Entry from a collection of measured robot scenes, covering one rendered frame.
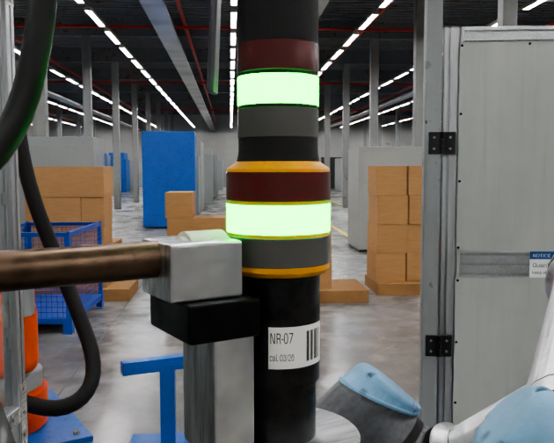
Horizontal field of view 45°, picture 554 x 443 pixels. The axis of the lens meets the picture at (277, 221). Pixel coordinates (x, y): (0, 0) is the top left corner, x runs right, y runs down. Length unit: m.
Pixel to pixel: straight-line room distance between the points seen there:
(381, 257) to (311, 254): 8.17
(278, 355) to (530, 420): 0.25
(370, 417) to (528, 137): 1.33
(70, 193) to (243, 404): 8.02
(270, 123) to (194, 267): 0.06
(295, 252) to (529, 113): 1.93
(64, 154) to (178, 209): 2.28
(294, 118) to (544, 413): 0.30
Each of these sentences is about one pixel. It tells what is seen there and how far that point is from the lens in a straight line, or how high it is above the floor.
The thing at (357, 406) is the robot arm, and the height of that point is 1.23.
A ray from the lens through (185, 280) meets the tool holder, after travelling 0.25.
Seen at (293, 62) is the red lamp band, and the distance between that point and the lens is 0.27.
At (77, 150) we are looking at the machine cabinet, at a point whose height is 1.84.
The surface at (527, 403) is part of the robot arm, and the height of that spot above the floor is 1.42.
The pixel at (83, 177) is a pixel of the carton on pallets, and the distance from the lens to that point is 8.20.
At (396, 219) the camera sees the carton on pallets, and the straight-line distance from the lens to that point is 8.41.
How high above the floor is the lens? 1.58
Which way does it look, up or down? 5 degrees down
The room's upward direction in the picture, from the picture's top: straight up
